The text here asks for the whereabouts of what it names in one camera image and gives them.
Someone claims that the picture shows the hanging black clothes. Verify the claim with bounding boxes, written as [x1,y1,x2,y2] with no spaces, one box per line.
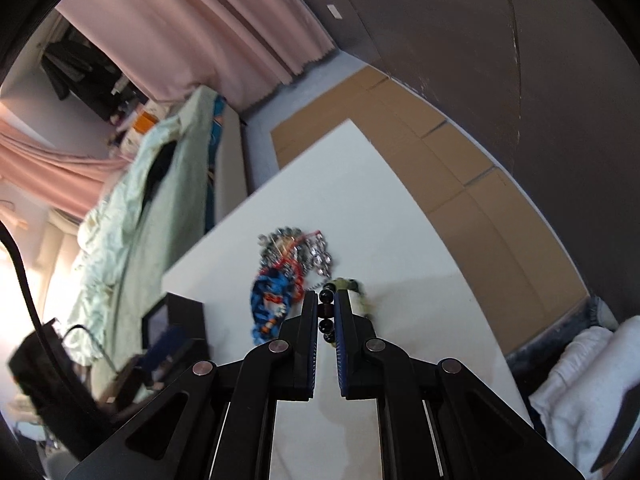
[42,27,125,121]

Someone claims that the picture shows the dark tapered object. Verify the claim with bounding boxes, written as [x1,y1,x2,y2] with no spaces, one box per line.
[590,380,640,474]

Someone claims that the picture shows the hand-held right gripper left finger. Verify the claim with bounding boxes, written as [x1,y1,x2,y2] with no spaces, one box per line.
[64,301,319,480]

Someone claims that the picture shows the black jewelry box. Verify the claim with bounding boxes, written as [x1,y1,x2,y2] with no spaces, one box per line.
[141,292,207,361]

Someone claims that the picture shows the green bed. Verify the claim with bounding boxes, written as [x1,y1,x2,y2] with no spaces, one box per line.
[74,85,249,361]

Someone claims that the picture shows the draped pink curtain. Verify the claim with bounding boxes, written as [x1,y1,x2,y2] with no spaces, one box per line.
[0,117,133,218]

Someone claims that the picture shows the black garment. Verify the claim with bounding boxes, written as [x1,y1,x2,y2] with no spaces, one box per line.
[142,139,177,206]

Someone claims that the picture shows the open wardrobe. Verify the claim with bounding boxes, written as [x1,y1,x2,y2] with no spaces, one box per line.
[37,20,151,126]

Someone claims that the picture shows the black and green bead bracelet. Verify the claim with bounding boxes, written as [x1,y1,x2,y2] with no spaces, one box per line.
[316,276,375,348]

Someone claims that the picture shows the blue beaded bracelet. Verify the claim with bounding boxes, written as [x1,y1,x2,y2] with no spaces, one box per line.
[249,264,306,345]

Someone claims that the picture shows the black cable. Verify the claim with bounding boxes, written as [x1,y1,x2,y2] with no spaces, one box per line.
[0,220,48,343]

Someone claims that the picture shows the light green duvet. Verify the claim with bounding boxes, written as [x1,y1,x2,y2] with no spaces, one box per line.
[74,85,226,361]

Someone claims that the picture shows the white trousers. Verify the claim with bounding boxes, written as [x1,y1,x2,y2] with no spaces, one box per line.
[529,315,640,472]

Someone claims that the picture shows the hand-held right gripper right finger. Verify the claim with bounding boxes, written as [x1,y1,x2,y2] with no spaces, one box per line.
[335,289,587,480]

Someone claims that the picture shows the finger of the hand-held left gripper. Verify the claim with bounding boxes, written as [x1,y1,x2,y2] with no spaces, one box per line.
[106,355,151,412]
[147,327,198,387]

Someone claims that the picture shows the wide pink curtain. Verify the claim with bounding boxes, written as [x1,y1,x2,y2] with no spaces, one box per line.
[55,0,337,102]

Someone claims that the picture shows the flattened cardboard sheet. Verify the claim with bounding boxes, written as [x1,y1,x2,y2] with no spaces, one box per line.
[270,66,589,356]

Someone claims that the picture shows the cream padded headboard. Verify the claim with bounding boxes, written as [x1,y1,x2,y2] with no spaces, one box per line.
[37,210,85,321]

